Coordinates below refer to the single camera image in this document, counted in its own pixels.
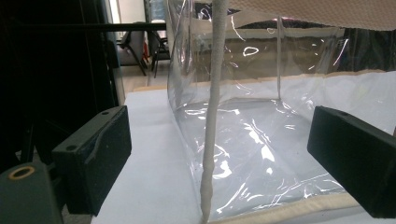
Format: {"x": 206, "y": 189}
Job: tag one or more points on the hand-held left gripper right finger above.
{"x": 358, "y": 155}

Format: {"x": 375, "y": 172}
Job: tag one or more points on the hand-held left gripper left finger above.
{"x": 93, "y": 155}

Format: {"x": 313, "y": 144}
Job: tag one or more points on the clear plastic storage bag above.
{"x": 249, "y": 140}

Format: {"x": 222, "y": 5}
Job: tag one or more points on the black folding chair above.
{"x": 137, "y": 46}

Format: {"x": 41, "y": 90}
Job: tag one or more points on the black metal stand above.
{"x": 93, "y": 37}

